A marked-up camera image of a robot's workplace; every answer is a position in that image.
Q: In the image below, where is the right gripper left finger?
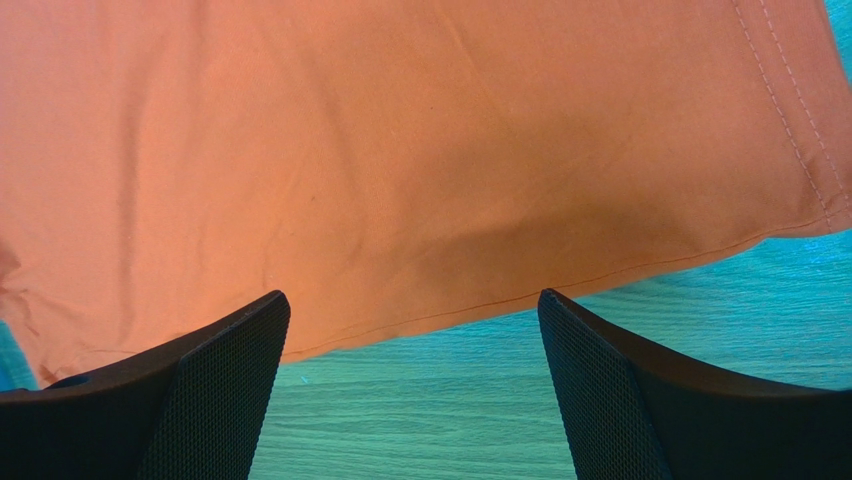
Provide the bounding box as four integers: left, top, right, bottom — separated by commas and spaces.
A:
1, 291, 291, 479

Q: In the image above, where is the orange t-shirt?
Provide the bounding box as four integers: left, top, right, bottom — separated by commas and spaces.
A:
1, 1, 851, 386

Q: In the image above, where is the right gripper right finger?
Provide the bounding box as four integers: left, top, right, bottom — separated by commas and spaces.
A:
537, 289, 851, 479

